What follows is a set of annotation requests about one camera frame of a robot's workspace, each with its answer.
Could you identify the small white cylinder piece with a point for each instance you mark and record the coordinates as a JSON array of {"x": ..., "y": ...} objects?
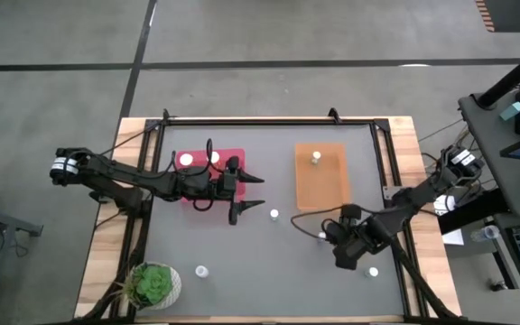
[{"x": 201, "y": 271}]

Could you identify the small clear pill bottle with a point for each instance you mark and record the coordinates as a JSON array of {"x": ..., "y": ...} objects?
[
  {"x": 274, "y": 213},
  {"x": 316, "y": 155},
  {"x": 373, "y": 272}
]

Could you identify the black equipment cart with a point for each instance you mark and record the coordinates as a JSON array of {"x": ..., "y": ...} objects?
[{"x": 490, "y": 149}]

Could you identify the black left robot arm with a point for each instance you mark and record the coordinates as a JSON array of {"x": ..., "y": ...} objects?
[{"x": 120, "y": 173}]

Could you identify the pink translucent plastic bin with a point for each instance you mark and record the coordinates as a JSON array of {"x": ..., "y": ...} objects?
[{"x": 199, "y": 155}]

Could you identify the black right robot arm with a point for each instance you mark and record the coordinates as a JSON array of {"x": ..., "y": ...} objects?
[{"x": 413, "y": 198}]

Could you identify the large amber pill bottle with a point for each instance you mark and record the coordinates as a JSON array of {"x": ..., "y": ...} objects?
[{"x": 186, "y": 159}]

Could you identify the green succulent in white pot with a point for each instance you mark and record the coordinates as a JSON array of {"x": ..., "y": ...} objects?
[{"x": 154, "y": 284}]

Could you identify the black diagonal pole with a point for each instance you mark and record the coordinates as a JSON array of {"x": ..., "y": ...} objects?
[{"x": 513, "y": 77}]

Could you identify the teal small box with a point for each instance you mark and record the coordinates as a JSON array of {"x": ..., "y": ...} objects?
[{"x": 512, "y": 111}]

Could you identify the orange translucent plastic bin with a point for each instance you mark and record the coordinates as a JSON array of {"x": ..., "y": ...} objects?
[{"x": 323, "y": 185}]

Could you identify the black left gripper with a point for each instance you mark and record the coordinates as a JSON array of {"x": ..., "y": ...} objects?
[{"x": 233, "y": 189}]

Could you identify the white paper sheet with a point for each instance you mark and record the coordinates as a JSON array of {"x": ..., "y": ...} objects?
[{"x": 454, "y": 238}]

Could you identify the black aluminium table frame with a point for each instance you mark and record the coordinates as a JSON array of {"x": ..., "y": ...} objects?
[{"x": 269, "y": 122}]

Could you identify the dark mat with brick border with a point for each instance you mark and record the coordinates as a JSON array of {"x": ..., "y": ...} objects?
[{"x": 513, "y": 13}]

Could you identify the white power adapter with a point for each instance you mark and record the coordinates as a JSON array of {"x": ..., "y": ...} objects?
[{"x": 442, "y": 205}]

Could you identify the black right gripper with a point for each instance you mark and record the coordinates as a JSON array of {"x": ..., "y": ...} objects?
[{"x": 352, "y": 244}]

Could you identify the clear water bottle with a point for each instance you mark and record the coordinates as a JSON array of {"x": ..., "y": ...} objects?
[{"x": 485, "y": 233}]

